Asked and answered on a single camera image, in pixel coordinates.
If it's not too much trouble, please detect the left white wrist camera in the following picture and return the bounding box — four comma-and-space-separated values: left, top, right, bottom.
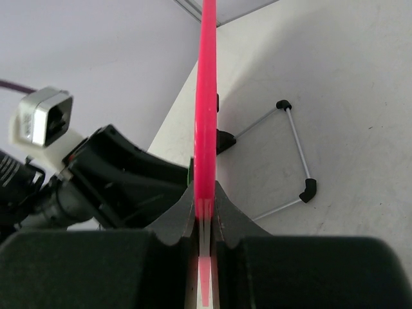
8, 87, 84, 172

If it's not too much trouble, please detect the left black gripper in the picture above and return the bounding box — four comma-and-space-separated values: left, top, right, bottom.
1, 125, 189, 230

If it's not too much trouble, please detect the wire whiteboard stand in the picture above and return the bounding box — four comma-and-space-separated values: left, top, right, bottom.
234, 100, 317, 221

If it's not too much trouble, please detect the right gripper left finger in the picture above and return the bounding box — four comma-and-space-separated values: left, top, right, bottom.
144, 183, 196, 246

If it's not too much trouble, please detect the green whiteboard eraser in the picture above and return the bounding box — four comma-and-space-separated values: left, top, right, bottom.
187, 164, 193, 186

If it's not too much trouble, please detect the pink framed whiteboard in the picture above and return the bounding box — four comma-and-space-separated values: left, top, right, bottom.
194, 1, 217, 306

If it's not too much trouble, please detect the black whiteboard clip left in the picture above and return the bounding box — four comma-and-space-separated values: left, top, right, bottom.
216, 129, 237, 155

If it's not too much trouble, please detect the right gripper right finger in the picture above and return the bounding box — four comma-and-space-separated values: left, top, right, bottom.
212, 181, 274, 250

